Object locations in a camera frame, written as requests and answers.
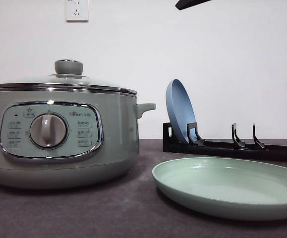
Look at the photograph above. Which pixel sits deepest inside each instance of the black plate rack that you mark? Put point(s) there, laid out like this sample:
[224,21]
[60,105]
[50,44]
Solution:
[237,149]

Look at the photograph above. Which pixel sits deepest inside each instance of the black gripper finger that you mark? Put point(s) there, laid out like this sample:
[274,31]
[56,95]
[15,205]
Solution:
[187,4]

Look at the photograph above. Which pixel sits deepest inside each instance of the green electric steamer pot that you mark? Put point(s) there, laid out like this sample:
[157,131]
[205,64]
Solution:
[59,136]

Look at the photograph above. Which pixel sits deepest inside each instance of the green plate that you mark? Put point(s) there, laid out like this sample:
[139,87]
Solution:
[237,189]

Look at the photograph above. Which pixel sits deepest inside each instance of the glass steamer lid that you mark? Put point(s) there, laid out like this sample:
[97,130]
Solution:
[68,75]

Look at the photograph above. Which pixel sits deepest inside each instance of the blue plate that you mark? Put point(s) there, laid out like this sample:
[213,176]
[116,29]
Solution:
[180,108]

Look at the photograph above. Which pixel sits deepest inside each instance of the white wall socket left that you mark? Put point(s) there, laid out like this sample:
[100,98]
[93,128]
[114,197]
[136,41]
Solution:
[76,11]

